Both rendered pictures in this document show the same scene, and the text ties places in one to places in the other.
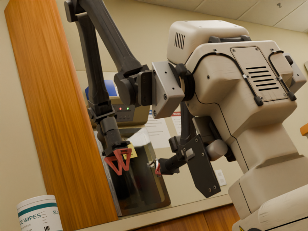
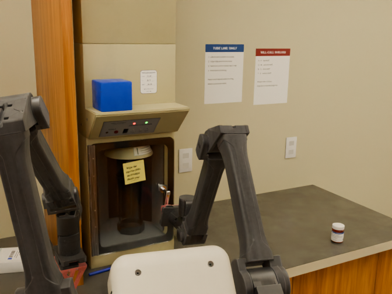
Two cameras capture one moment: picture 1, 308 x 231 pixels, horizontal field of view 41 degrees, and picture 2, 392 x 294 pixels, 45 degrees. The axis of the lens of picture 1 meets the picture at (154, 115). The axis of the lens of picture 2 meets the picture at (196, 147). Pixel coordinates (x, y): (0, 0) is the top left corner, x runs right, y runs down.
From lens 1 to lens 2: 116 cm
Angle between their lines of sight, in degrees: 36
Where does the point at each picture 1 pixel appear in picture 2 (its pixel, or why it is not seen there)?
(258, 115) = not seen: outside the picture
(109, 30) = (20, 224)
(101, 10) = (14, 183)
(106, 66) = (142, 34)
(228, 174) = (304, 143)
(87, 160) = not seen: hidden behind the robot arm
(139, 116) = (165, 128)
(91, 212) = not seen: hidden behind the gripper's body
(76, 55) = (94, 16)
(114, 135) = (67, 245)
